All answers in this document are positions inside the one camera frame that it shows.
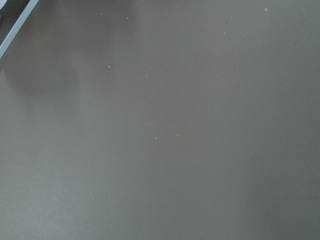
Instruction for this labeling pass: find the white wire cup rack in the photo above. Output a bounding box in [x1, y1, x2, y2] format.
[0, 0, 39, 59]

